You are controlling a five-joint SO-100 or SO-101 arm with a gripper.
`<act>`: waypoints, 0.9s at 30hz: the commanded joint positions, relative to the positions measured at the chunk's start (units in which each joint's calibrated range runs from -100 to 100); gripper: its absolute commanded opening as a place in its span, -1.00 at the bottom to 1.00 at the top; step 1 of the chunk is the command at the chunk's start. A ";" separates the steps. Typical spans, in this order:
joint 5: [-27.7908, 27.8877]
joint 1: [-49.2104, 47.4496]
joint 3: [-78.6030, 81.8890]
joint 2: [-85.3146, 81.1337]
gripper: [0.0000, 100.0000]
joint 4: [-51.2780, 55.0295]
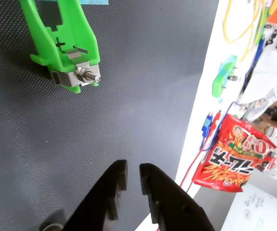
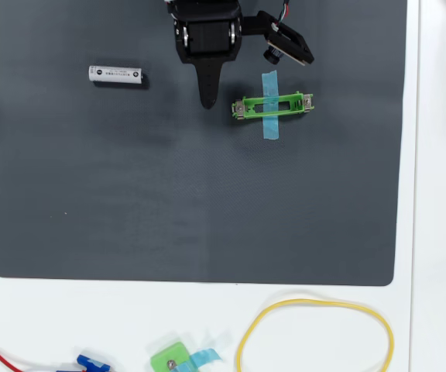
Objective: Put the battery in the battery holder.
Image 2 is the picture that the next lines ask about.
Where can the green block with screw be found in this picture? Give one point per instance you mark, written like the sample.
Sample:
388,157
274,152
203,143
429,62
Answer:
167,356

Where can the green battery holder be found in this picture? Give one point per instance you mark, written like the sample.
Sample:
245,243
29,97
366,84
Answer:
246,109

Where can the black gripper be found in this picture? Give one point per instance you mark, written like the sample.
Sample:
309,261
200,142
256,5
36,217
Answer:
208,40

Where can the blue tape piece on block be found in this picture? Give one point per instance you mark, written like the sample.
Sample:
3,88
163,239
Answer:
205,356

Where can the dark grey textured mat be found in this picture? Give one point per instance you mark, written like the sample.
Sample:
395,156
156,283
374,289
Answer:
130,193

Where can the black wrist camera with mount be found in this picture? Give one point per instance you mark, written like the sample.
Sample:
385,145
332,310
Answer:
290,42

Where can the white AA battery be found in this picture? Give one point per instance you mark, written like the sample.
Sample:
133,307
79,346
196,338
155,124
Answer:
114,74

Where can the yellow rubber band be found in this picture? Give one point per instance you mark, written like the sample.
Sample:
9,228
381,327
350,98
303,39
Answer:
246,337

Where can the blue tape strip on holder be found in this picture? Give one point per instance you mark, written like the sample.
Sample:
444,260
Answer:
271,129

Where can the blue connector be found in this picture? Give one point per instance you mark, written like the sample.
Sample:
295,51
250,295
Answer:
91,363

